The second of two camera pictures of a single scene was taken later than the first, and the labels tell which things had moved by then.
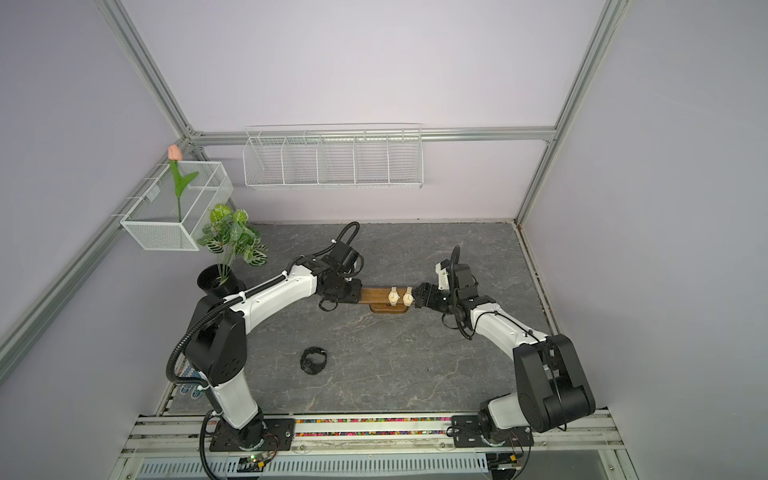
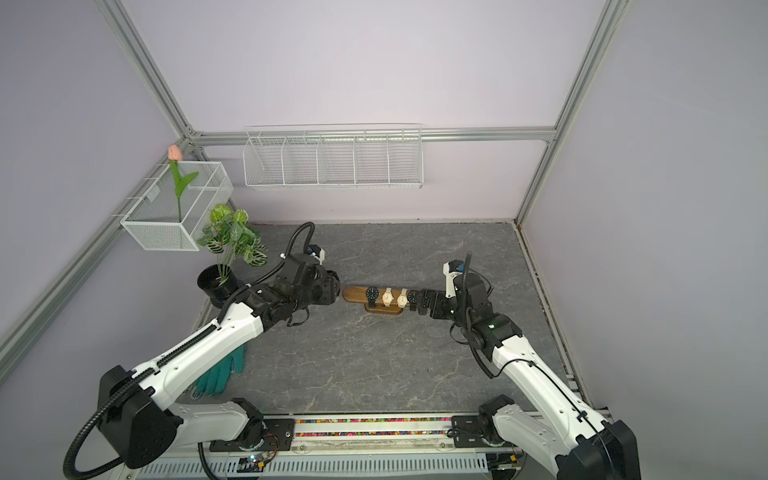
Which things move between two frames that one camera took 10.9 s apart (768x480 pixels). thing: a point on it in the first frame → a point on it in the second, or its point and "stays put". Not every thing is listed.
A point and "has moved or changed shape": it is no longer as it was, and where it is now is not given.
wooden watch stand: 378,300 stays put
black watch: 313,360 → 372,294
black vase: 208,279 stays put
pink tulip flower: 175,155 stays put
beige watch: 394,296 has moved or changed shape
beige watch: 408,298 has moved or changed shape
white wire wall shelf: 334,156 stays put
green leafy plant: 230,233 stays put
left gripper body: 346,291 → 318,293
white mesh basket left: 173,211 stays put
